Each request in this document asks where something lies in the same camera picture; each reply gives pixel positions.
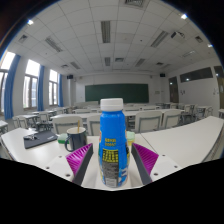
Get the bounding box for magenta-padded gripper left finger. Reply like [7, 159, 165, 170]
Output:
[44, 142, 95, 187]

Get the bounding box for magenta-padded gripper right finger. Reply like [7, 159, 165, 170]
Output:
[130, 142, 184, 186]

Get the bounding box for blue drink bottle white cap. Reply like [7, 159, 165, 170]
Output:
[97, 97, 131, 189]

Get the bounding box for dark blue mug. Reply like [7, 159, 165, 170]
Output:
[64, 126, 88, 153]

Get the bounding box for white classroom chairs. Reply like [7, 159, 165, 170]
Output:
[11, 101, 214, 135]

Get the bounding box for white classroom desks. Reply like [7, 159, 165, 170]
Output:
[0, 101, 224, 134]

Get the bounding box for green chalkboard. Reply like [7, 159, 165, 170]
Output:
[84, 83, 150, 104]

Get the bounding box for dark classroom door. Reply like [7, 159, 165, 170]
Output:
[168, 76, 179, 104]

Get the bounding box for tall bright windows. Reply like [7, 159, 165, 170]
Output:
[0, 51, 59, 114]

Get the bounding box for blue curtains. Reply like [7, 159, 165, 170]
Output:
[3, 54, 64, 120]

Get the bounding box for ceiling projector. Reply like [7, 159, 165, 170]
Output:
[170, 30, 186, 40]

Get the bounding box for ceiling lights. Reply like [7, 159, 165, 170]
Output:
[16, 0, 214, 68]

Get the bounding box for dark high wall window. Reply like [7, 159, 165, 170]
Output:
[179, 67, 214, 84]

